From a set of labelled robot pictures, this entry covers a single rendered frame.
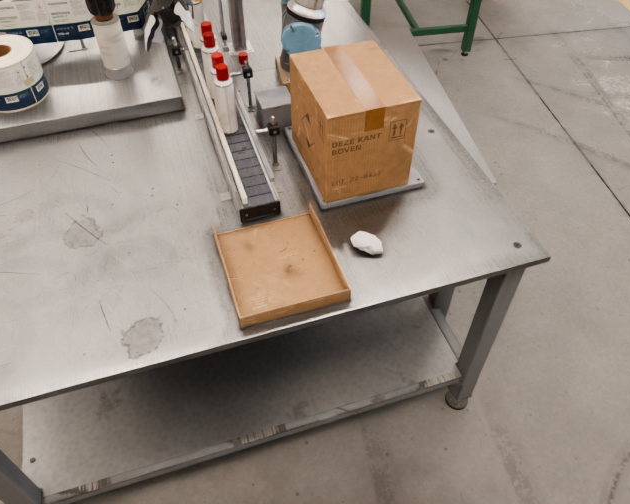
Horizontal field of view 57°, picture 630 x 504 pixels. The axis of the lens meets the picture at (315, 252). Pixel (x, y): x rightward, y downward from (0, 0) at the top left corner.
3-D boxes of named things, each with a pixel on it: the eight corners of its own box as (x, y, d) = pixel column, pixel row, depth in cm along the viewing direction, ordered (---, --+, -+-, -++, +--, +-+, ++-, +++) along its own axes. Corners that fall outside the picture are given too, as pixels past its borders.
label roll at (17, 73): (63, 88, 182) (47, 45, 171) (11, 120, 171) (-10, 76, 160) (20, 70, 189) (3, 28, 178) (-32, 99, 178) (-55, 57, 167)
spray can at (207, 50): (207, 92, 181) (197, 30, 165) (223, 90, 182) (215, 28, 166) (210, 101, 177) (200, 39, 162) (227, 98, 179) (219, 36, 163)
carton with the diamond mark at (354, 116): (291, 137, 171) (288, 53, 150) (366, 122, 176) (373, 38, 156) (325, 204, 152) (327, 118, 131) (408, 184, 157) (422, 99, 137)
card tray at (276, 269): (214, 235, 147) (211, 224, 144) (310, 213, 152) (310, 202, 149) (241, 328, 128) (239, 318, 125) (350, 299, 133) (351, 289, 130)
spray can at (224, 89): (219, 126, 169) (209, 62, 154) (236, 122, 170) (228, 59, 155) (222, 136, 166) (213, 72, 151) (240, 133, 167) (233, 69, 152)
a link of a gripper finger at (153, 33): (160, 59, 154) (174, 26, 153) (144, 49, 149) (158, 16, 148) (152, 55, 156) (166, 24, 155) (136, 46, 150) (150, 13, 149)
